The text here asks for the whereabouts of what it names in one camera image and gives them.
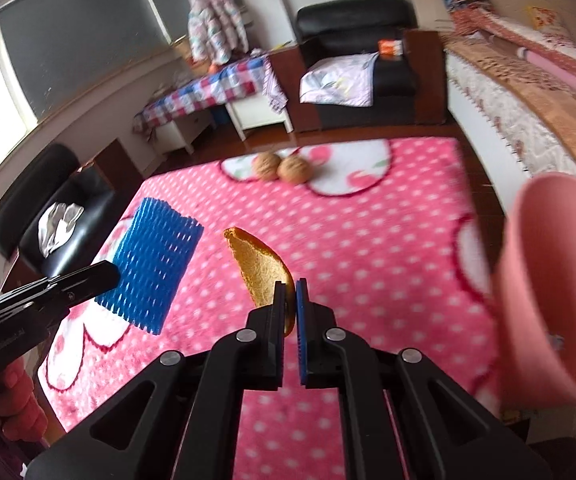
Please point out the black leather armchair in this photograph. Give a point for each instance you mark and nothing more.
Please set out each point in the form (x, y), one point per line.
(352, 15)

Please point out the pink polka dot blanket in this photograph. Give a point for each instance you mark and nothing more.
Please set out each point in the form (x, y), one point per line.
(367, 240)

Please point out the white cloth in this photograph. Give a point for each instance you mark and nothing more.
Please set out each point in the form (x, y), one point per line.
(60, 227)

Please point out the floral cloth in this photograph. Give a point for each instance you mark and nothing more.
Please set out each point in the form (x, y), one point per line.
(338, 80)

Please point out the pink bucket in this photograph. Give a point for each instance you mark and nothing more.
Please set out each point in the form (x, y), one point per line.
(532, 310)

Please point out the yellow flower pillow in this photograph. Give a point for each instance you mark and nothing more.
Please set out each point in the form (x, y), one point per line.
(542, 17)

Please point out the blue foam net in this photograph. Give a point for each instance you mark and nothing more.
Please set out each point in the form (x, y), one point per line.
(153, 260)

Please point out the pastel puffer jacket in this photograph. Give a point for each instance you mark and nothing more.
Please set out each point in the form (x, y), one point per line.
(215, 20)

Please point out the bed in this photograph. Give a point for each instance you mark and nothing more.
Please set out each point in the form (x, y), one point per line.
(492, 110)

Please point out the person's left hand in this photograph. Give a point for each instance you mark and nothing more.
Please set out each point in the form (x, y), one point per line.
(18, 400)

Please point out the dotted pink quilt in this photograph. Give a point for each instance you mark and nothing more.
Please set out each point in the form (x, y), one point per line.
(542, 55)

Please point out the brown leaf blanket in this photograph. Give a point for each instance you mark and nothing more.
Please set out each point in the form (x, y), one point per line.
(532, 105)

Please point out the orange fruit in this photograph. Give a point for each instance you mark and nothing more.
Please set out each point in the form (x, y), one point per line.
(213, 67)

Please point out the white desk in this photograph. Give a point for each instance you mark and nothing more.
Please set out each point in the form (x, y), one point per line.
(258, 110)

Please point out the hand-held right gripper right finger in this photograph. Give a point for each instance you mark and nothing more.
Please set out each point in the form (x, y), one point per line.
(302, 335)

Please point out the walnut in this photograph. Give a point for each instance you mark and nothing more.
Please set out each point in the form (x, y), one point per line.
(267, 166)
(295, 169)

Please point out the orange box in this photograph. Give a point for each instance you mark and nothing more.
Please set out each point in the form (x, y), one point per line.
(390, 48)

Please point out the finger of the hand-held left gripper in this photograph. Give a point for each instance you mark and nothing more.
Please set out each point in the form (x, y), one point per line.
(83, 280)

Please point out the orange peel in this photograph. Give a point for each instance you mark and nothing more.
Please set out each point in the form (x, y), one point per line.
(258, 270)

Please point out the paper bag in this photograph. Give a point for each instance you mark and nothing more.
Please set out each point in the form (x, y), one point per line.
(184, 51)

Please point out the checkered cloth side table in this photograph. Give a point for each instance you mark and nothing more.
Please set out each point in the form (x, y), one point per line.
(208, 90)

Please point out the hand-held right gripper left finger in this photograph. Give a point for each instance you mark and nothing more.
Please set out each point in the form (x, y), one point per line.
(279, 330)

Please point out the window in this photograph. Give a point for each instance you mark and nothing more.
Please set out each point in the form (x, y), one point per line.
(68, 45)

